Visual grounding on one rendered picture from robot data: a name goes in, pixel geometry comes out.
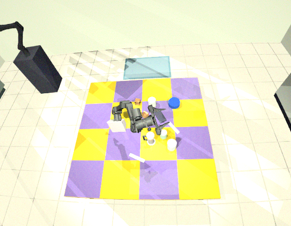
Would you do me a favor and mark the blue cylinder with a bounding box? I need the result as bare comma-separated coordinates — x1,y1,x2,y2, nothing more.
169,97,180,109

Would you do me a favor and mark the glass french press with black knob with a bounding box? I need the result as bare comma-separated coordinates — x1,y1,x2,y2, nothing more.
143,128,155,145

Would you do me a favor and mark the tan cube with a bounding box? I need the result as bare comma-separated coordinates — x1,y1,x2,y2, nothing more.
142,111,149,118
135,98,141,105

